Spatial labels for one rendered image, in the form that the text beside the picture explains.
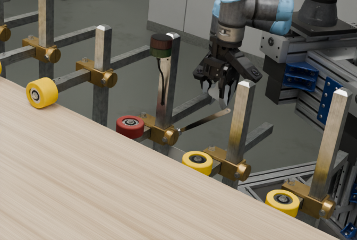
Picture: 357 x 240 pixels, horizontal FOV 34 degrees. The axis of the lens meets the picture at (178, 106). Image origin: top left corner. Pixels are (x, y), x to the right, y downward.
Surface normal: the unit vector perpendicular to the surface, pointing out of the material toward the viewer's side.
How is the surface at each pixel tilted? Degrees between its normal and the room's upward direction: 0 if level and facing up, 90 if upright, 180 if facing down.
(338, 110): 90
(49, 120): 0
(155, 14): 90
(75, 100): 0
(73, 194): 0
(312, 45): 90
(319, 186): 90
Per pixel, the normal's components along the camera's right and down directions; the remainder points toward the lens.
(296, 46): 0.43, 0.45
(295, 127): 0.10, -0.89
